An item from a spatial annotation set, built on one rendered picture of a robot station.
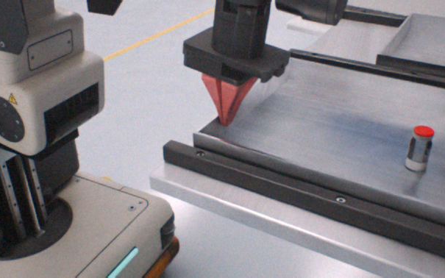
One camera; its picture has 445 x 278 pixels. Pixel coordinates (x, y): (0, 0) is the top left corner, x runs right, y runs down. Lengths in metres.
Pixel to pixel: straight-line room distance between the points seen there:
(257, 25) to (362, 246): 0.23
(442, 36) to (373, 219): 0.61
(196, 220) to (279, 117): 1.22
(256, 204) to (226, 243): 1.24
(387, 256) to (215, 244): 1.29
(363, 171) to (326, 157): 0.05
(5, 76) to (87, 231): 0.57
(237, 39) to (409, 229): 0.24
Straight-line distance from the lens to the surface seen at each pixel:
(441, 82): 0.74
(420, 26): 1.01
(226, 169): 0.48
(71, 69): 1.02
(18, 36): 0.86
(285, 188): 0.46
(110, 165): 2.14
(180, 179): 0.50
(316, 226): 0.45
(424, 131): 0.53
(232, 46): 0.48
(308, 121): 0.61
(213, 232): 1.74
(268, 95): 0.66
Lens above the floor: 1.17
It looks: 30 degrees down
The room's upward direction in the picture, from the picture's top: straight up
